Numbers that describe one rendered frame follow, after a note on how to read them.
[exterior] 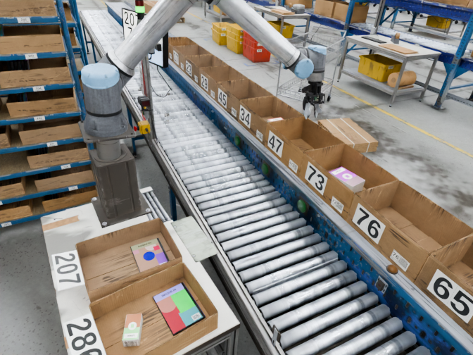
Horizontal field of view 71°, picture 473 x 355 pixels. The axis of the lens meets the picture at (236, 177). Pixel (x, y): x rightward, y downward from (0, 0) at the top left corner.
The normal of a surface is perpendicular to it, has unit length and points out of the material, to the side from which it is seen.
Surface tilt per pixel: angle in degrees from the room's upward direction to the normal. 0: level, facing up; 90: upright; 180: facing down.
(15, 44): 91
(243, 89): 90
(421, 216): 89
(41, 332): 0
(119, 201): 90
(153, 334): 2
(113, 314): 0
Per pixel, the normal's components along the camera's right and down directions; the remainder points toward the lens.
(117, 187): 0.52, 0.51
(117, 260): 0.04, -0.83
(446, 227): -0.90, 0.20
